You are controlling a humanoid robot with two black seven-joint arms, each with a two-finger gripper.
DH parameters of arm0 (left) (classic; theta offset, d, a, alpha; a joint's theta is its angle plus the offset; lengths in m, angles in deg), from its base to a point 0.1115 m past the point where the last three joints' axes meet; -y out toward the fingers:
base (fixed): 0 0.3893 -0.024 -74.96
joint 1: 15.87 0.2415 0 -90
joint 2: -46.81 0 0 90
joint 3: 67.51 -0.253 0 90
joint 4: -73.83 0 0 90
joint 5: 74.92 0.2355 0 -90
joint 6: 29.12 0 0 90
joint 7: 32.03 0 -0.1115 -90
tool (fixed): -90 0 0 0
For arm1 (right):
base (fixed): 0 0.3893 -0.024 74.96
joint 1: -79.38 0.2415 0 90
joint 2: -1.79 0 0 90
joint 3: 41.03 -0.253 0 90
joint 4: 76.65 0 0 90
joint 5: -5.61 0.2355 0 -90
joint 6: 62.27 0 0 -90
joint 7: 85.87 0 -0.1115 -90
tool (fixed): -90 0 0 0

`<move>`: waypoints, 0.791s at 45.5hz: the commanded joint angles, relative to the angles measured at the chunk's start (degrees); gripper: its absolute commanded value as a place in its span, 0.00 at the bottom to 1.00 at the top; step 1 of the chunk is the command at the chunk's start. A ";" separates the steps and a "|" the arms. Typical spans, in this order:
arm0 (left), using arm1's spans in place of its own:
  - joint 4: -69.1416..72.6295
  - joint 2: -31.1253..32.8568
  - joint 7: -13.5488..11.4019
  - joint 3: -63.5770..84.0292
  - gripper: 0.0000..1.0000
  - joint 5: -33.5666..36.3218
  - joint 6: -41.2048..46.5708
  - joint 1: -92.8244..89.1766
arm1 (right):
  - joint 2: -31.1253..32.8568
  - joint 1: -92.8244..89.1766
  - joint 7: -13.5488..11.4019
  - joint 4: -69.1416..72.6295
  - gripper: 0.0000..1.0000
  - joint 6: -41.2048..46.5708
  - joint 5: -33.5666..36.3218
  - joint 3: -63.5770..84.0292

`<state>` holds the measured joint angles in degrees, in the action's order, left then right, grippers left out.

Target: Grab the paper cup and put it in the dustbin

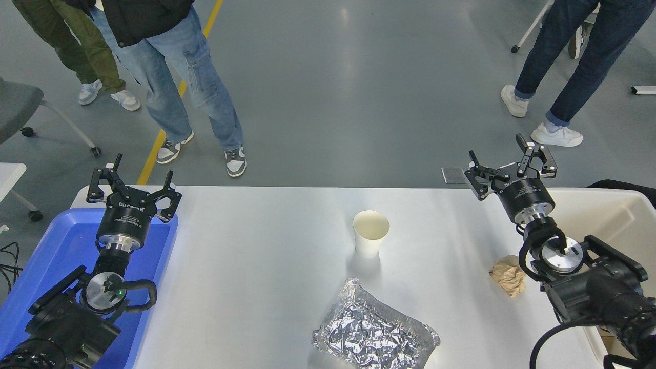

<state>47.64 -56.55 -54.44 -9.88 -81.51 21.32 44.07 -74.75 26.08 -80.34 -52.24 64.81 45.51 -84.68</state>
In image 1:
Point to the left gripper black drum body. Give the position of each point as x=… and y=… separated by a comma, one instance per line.
x=125, y=218

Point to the large pale bin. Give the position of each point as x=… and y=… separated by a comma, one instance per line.
x=615, y=220

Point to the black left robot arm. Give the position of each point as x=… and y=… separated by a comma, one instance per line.
x=61, y=318

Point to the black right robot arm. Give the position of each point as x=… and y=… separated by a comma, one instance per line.
x=599, y=292

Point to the person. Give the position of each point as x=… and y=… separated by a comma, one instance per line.
x=77, y=46
x=579, y=61
x=575, y=43
x=169, y=77

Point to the crumpled foil tray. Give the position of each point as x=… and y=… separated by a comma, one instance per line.
x=374, y=333

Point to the white paper cup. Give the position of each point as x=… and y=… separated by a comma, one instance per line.
x=370, y=236

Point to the blue plastic tray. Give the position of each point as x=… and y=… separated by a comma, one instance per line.
x=56, y=251

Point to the crumpled tan paper ball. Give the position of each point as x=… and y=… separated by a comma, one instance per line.
x=510, y=279

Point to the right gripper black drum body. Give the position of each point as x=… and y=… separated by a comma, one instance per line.
x=525, y=197

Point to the metal floor socket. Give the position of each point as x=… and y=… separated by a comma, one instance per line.
x=453, y=175

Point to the grey office chair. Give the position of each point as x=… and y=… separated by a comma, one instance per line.
x=20, y=105

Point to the white bar on floor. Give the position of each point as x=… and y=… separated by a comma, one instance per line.
x=644, y=90

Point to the white-legged wheeled chair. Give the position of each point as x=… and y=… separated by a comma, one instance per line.
x=528, y=28

